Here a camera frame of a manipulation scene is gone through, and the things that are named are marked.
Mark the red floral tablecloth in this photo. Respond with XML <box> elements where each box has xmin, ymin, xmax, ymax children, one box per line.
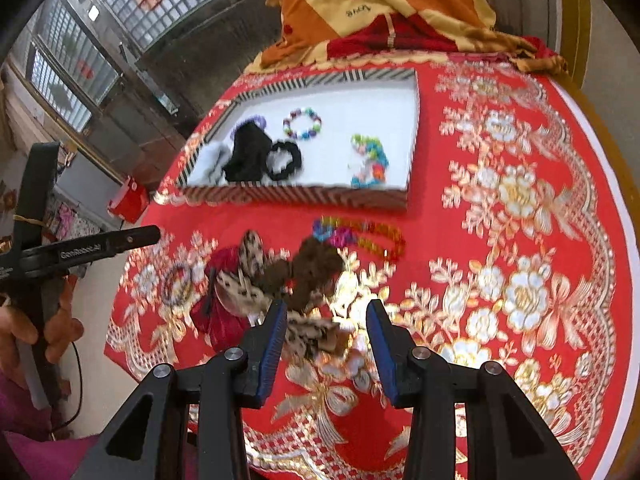
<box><xmin>105</xmin><ymin>52</ymin><xmax>626</xmax><ymax>480</ymax></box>

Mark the red plastic box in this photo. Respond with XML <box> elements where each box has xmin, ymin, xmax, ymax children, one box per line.
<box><xmin>107</xmin><ymin>177</ymin><xmax>150</xmax><ymax>223</ymax></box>

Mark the large black scrunchie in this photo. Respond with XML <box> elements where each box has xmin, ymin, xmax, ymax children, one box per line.
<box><xmin>222</xmin><ymin>124</ymin><xmax>275</xmax><ymax>183</ymax></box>

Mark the orange red printed blanket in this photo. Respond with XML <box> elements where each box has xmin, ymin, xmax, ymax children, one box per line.
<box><xmin>245</xmin><ymin>0</ymin><xmax>568</xmax><ymax>76</ymax></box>

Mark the leopard print hair bow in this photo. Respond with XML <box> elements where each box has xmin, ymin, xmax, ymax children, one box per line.
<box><xmin>285</xmin><ymin>312</ymin><xmax>343</xmax><ymax>358</ymax></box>

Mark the white scrunchie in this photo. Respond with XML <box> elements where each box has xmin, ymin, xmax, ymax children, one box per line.
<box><xmin>192</xmin><ymin>141</ymin><xmax>231</xmax><ymax>186</ymax></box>

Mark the yellow wooden door frame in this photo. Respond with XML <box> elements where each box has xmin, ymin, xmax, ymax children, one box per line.
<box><xmin>557</xmin><ymin>0</ymin><xmax>593</xmax><ymax>91</ymax></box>

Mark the small black scrunchie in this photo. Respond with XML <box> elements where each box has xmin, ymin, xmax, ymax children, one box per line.
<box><xmin>264</xmin><ymin>139</ymin><xmax>302</xmax><ymax>182</ymax></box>

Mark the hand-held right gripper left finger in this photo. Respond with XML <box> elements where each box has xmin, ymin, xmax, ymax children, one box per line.
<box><xmin>82</xmin><ymin>299</ymin><xmax>290</xmax><ymax>480</ymax></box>

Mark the striped cardboard box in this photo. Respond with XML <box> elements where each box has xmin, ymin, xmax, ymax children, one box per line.
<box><xmin>175</xmin><ymin>67</ymin><xmax>421</xmax><ymax>211</ymax></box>

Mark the orange red bead bracelet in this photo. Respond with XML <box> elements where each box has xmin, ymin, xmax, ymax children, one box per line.
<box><xmin>345</xmin><ymin>220</ymin><xmax>407</xmax><ymax>262</ymax></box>

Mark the purple bead bracelet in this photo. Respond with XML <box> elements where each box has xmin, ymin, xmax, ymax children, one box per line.
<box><xmin>230</xmin><ymin>115</ymin><xmax>268</xmax><ymax>141</ymax></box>

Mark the black cable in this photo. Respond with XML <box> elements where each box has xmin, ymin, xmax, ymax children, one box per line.
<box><xmin>50</xmin><ymin>340</ymin><xmax>83</xmax><ymax>433</ymax></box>

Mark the leopard print scrunchie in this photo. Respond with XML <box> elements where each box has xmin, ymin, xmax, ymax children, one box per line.
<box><xmin>215</xmin><ymin>230</ymin><xmax>268</xmax><ymax>313</ymax></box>

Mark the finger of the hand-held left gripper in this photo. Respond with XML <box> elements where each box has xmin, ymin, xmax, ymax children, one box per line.
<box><xmin>100</xmin><ymin>225</ymin><xmax>162</xmax><ymax>257</ymax></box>

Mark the red scrunchie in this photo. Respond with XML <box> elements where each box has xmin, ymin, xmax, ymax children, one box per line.
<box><xmin>190</xmin><ymin>247</ymin><xmax>251</xmax><ymax>351</ymax></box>

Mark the person's left hand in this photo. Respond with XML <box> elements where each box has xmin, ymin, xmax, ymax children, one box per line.
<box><xmin>0</xmin><ymin>280</ymin><xmax>85</xmax><ymax>391</ymax></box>

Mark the magenta garment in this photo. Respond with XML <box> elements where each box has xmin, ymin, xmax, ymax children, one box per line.
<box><xmin>0</xmin><ymin>380</ymin><xmax>101</xmax><ymax>480</ymax></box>

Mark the multicolour round bead bracelet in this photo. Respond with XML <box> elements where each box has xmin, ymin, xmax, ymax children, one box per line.
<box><xmin>282</xmin><ymin>106</ymin><xmax>322</xmax><ymax>140</ymax></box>

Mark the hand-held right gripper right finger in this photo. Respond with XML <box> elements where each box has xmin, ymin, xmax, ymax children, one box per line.
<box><xmin>365</xmin><ymin>299</ymin><xmax>583</xmax><ymax>480</ymax></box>

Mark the grey metal door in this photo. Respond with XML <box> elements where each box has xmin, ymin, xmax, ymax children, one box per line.
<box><xmin>500</xmin><ymin>0</ymin><xmax>561</xmax><ymax>56</ymax></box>

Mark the brown fuzzy scrunchie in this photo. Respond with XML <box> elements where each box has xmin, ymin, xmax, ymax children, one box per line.
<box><xmin>260</xmin><ymin>237</ymin><xmax>346</xmax><ymax>313</ymax></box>

